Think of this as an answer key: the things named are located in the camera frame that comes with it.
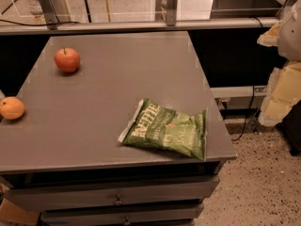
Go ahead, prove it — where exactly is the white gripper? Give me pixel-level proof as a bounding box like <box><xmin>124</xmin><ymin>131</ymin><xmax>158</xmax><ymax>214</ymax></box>
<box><xmin>257</xmin><ymin>0</ymin><xmax>301</xmax><ymax>126</ymax></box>

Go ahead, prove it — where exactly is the red apple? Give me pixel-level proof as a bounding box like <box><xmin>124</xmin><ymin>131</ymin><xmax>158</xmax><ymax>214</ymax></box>
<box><xmin>55</xmin><ymin>47</ymin><xmax>80</xmax><ymax>73</ymax></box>

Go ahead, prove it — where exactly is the green Kettle chips bag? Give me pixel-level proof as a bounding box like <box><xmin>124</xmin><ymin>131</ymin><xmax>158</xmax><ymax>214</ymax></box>
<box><xmin>119</xmin><ymin>99</ymin><xmax>207</xmax><ymax>161</ymax></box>

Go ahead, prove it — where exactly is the lower grey drawer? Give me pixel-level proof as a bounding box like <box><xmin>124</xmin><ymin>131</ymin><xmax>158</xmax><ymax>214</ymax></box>
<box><xmin>41</xmin><ymin>203</ymin><xmax>203</xmax><ymax>226</ymax></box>

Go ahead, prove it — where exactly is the grey drawer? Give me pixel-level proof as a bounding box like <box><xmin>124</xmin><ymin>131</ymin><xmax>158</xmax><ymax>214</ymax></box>
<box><xmin>41</xmin><ymin>203</ymin><xmax>203</xmax><ymax>226</ymax></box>
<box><xmin>6</xmin><ymin>175</ymin><xmax>219</xmax><ymax>211</ymax></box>

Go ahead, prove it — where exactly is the grey drawer cabinet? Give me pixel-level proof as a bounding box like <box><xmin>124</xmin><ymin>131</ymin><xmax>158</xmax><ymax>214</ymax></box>
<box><xmin>0</xmin><ymin>32</ymin><xmax>236</xmax><ymax>226</ymax></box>

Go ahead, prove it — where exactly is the orange fruit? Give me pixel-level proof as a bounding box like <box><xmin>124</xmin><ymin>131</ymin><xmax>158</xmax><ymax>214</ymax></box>
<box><xmin>0</xmin><ymin>97</ymin><xmax>25</xmax><ymax>120</ymax></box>

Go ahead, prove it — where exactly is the upper grey drawer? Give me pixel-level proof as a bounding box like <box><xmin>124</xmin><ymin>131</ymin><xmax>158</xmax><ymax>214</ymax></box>
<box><xmin>6</xmin><ymin>175</ymin><xmax>219</xmax><ymax>211</ymax></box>

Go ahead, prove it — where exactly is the cardboard box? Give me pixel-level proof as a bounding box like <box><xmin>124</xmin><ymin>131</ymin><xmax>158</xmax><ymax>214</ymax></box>
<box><xmin>0</xmin><ymin>199</ymin><xmax>40</xmax><ymax>226</ymax></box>

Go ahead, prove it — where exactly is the black floor cable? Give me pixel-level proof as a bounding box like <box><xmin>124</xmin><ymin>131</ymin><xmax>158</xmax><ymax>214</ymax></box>
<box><xmin>230</xmin><ymin>86</ymin><xmax>256</xmax><ymax>142</ymax></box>

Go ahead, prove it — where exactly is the metal bracket post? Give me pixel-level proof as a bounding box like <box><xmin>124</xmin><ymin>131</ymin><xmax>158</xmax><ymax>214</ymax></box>
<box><xmin>166</xmin><ymin>0</ymin><xmax>178</xmax><ymax>26</ymax></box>
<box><xmin>39</xmin><ymin>0</ymin><xmax>57</xmax><ymax>30</ymax></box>

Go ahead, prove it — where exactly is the grey metal rail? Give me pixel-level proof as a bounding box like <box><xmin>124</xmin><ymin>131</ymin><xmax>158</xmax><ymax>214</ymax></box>
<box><xmin>0</xmin><ymin>17</ymin><xmax>277</xmax><ymax>36</ymax></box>

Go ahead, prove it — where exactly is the left metal bracket post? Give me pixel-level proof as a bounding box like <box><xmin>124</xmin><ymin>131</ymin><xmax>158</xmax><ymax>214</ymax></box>
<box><xmin>39</xmin><ymin>0</ymin><xmax>57</xmax><ymax>30</ymax></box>

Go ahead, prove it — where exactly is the black cable on rail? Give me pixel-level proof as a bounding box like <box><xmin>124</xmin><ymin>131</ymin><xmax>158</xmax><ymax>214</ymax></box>
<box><xmin>0</xmin><ymin>18</ymin><xmax>79</xmax><ymax>28</ymax></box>

